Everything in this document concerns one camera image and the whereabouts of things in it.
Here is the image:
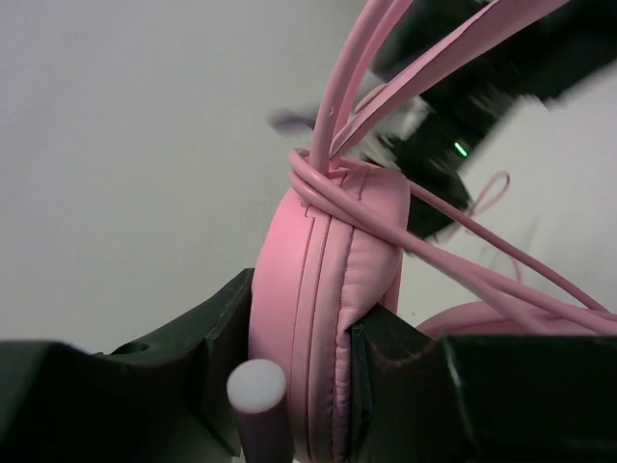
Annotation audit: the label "pink headphones with cable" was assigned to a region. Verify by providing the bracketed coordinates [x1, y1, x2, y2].
[249, 1, 616, 462]

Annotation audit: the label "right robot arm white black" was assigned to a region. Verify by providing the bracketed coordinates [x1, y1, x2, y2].
[377, 1, 616, 296]

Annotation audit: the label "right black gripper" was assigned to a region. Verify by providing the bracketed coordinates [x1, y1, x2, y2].
[371, 1, 616, 239]

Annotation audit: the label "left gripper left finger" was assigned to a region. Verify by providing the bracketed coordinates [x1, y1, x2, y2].
[1, 268, 254, 462]

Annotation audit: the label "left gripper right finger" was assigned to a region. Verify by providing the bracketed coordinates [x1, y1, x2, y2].
[348, 307, 616, 463]

